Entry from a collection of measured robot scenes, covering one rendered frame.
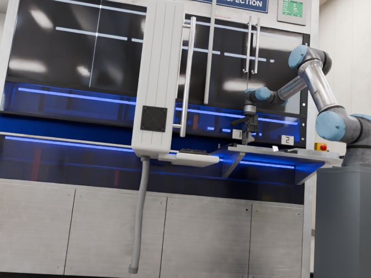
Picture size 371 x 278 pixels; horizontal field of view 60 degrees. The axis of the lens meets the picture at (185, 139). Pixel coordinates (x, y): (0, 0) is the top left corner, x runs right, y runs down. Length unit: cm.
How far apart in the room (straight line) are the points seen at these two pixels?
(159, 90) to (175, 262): 107
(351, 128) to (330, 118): 9
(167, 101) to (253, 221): 103
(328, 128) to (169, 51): 79
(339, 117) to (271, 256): 113
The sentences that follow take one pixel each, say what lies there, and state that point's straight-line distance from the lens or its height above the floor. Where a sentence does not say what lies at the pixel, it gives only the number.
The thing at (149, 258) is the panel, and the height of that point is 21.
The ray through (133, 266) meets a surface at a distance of 183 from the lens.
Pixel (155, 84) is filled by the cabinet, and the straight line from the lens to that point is 154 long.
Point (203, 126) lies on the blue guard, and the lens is 210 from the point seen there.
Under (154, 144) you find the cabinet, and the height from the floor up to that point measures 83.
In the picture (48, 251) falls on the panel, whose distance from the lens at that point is 211.
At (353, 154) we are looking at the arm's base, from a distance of 152.
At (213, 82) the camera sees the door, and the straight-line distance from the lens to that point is 219.
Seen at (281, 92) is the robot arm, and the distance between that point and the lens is 198.
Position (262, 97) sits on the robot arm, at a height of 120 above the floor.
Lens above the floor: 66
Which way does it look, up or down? 8 degrees up
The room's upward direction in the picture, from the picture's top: 5 degrees clockwise
